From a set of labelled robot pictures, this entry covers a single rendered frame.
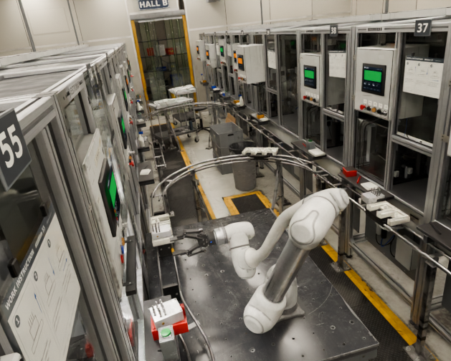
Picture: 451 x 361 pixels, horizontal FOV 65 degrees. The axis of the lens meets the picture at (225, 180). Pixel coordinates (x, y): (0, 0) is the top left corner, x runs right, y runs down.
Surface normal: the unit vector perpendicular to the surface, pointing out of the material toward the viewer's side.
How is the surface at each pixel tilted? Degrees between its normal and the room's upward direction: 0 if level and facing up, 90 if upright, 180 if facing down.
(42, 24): 90
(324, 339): 0
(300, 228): 85
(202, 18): 90
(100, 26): 90
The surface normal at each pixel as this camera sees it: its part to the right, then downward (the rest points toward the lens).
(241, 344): -0.11, -0.91
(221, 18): 0.23, 0.36
